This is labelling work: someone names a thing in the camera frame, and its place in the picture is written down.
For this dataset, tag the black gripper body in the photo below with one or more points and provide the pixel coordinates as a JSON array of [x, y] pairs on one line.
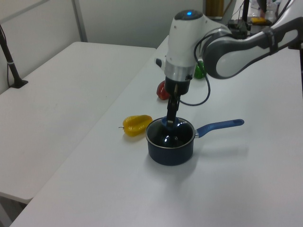
[[182, 86]]

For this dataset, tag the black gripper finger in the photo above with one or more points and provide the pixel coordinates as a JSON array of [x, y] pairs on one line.
[[171, 111], [177, 101]]

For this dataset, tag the glass lid with blue knob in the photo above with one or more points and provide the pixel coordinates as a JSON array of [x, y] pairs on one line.
[[165, 139]]

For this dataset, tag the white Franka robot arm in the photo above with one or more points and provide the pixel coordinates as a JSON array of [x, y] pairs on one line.
[[184, 40]]

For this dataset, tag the red toy bell pepper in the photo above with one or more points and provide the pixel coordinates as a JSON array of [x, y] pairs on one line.
[[162, 92]]

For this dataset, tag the green toy bell pepper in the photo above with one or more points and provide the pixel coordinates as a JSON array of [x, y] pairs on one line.
[[199, 71]]

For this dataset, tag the yellow toy bell pepper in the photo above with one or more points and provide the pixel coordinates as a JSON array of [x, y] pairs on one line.
[[136, 125]]

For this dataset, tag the dark blue saucepan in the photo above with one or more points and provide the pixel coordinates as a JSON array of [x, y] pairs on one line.
[[172, 156]]

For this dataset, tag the wooden board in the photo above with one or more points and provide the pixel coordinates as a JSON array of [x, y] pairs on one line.
[[214, 8]]

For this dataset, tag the yellow box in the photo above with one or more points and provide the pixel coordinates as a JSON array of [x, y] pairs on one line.
[[258, 20]]

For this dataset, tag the grey partition post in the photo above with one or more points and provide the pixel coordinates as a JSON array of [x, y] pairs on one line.
[[80, 21]]

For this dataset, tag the black camera stand pole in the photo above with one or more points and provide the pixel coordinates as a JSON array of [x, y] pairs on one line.
[[10, 63]]

